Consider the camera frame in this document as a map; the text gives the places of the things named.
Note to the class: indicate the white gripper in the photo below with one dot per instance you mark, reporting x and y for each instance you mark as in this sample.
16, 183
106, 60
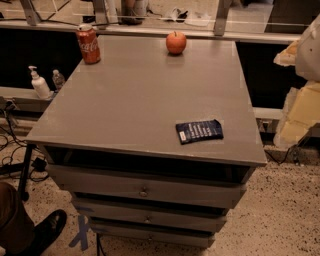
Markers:
309, 53

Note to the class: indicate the blue rxbar blueberry wrapper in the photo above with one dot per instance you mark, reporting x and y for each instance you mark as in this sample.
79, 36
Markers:
191, 132

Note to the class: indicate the red coke can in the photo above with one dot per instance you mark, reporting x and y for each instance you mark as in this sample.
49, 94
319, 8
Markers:
88, 44

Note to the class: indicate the red apple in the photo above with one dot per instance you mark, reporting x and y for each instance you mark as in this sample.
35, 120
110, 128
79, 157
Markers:
176, 42

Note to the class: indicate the top grey drawer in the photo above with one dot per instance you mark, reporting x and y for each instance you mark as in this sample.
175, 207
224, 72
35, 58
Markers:
145, 187

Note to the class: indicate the grey drawer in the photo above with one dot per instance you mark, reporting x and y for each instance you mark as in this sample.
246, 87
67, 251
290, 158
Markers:
165, 235
123, 213
145, 187

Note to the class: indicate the middle grey drawer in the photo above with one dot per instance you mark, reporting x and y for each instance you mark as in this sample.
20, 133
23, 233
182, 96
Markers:
123, 213

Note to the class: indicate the grey drawer cabinet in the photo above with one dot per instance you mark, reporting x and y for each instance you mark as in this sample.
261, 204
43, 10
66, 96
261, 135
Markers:
120, 115

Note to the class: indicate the small clear plastic bottle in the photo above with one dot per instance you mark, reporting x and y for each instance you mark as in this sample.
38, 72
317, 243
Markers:
58, 79

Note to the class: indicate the bottom grey drawer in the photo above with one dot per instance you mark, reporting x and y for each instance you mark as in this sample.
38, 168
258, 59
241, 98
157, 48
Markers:
165, 235

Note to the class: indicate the white pump soap bottle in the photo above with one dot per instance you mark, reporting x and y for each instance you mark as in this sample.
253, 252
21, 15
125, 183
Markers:
39, 84

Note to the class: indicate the black power adapter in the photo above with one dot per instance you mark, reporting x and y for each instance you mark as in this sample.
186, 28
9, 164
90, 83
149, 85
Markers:
39, 164

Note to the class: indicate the black leather shoe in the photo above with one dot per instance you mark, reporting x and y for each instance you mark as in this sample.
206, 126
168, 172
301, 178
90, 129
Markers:
46, 233

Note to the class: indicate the brown trouser leg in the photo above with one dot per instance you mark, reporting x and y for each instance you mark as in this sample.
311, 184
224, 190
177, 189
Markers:
16, 228

